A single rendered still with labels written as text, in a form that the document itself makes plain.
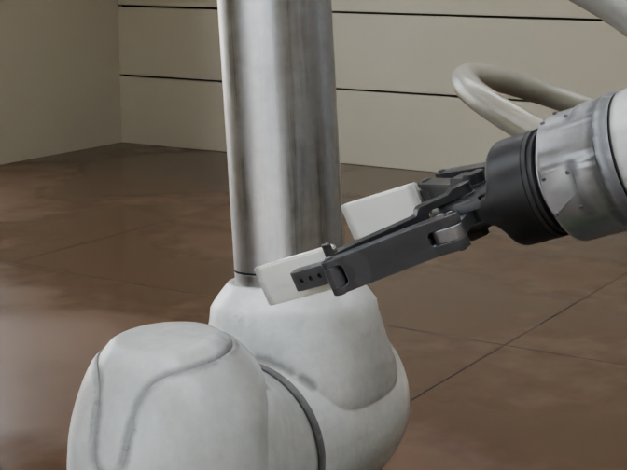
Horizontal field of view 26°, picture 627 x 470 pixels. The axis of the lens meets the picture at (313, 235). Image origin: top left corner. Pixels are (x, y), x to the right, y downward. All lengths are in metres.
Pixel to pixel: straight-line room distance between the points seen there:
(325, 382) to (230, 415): 0.15
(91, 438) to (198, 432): 0.08
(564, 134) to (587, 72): 7.36
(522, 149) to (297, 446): 0.33
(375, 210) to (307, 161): 0.12
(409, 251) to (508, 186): 0.08
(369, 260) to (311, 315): 0.26
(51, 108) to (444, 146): 2.75
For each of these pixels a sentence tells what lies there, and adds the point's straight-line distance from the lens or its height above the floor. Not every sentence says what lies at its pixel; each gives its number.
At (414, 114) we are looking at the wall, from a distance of 8.74.
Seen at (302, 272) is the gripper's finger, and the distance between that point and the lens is 0.94.
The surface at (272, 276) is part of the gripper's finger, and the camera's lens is 0.97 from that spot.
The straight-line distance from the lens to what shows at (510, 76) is 1.68.
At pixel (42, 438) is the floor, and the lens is 4.11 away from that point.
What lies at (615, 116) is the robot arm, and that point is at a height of 1.31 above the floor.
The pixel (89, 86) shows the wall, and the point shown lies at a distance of 9.84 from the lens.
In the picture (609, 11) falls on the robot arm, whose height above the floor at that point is 1.37.
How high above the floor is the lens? 1.42
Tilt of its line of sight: 12 degrees down
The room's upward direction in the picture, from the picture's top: straight up
